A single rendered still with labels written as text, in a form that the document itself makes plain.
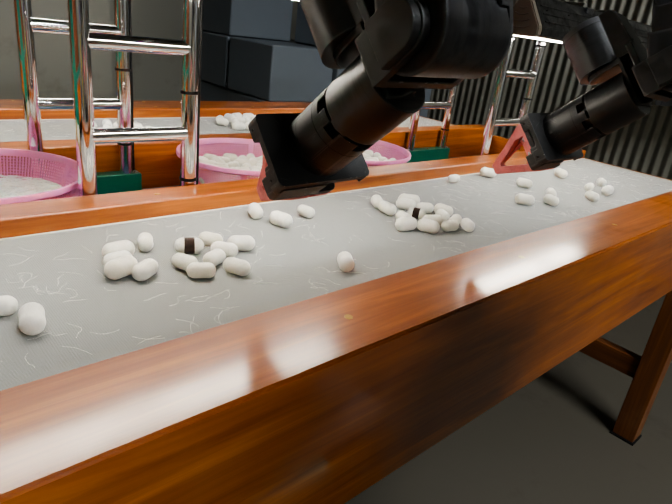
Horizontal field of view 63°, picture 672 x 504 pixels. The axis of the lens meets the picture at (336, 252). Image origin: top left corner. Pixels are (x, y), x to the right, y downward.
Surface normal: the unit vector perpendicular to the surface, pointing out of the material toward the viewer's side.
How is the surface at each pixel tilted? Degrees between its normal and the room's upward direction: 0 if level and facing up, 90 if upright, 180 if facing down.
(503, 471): 0
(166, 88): 90
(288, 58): 90
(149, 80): 90
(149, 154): 90
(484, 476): 0
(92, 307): 0
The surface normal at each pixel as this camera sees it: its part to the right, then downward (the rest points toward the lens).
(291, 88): 0.66, 0.36
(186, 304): 0.12, -0.92
